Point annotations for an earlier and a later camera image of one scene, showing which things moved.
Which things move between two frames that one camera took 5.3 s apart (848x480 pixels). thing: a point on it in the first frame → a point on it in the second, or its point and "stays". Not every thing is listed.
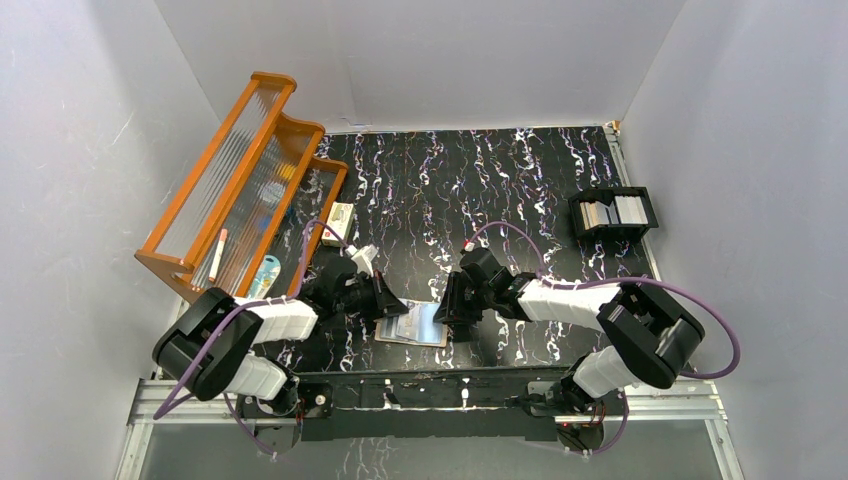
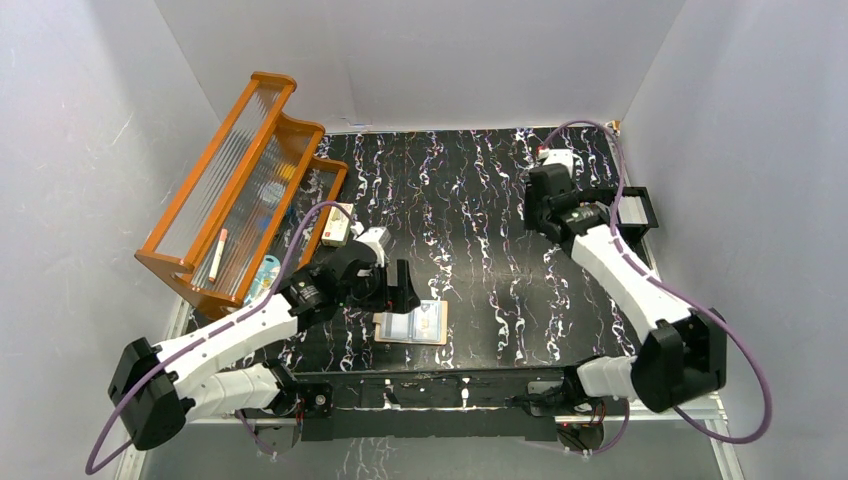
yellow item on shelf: x=287 y=171 stays
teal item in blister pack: x=266 y=277 stays
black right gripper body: x=482 y=296 → x=533 y=215
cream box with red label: x=339 y=219 stays
